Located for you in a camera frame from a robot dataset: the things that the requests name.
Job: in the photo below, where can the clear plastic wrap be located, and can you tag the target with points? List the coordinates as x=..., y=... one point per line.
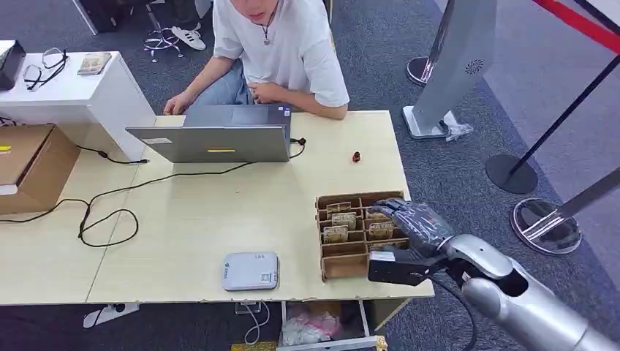
x=457, y=131

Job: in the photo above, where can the grey laptop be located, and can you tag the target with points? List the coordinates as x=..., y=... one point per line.
x=218, y=143

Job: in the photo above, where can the white shoe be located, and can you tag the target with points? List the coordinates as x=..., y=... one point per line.
x=189, y=38

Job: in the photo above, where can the red barrier belt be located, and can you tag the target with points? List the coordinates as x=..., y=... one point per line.
x=579, y=24

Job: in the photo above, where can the printed card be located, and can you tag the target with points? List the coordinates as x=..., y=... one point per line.
x=374, y=214
x=380, y=230
x=335, y=234
x=344, y=220
x=337, y=208

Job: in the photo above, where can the white power strip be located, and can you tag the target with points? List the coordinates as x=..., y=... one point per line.
x=109, y=315

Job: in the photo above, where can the chrome chair base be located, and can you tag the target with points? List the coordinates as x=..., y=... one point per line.
x=162, y=43

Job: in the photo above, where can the pink plastic bag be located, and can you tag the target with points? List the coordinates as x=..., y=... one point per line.
x=310, y=329

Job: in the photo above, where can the chrome stanchion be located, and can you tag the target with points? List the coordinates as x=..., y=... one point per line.
x=546, y=227

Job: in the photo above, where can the small grey card reader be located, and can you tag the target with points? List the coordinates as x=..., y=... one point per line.
x=250, y=271

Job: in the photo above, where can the white cabinet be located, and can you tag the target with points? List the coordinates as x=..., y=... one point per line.
x=97, y=104

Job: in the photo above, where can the chrome stanchion base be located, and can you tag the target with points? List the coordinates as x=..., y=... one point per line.
x=417, y=71

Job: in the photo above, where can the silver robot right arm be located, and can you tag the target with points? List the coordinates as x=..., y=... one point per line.
x=513, y=295

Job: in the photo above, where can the person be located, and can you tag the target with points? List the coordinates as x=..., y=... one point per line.
x=286, y=53

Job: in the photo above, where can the stack of cards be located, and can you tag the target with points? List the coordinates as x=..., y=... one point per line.
x=94, y=63

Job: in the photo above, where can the black-rimmed glasses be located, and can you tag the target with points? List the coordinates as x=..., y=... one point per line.
x=46, y=69

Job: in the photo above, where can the open white drawer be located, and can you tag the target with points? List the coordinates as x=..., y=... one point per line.
x=334, y=345

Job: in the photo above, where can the wooden card box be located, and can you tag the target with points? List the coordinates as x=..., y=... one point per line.
x=341, y=265

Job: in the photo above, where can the grey kiosk stand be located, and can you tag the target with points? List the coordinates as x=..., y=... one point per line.
x=455, y=72

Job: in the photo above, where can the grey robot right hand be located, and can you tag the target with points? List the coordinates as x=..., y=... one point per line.
x=419, y=225

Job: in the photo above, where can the small red black object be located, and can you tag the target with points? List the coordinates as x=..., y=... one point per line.
x=356, y=157

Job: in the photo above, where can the brown cardboard box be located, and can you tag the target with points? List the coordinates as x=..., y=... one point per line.
x=34, y=167

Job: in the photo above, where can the black device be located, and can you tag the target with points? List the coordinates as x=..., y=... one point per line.
x=8, y=64

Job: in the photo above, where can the person's right hand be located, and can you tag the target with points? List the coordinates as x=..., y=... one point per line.
x=177, y=104

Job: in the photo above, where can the black stanchion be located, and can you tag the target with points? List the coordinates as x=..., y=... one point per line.
x=512, y=175

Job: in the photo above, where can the person's left hand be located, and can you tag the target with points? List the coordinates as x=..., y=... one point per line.
x=266, y=93

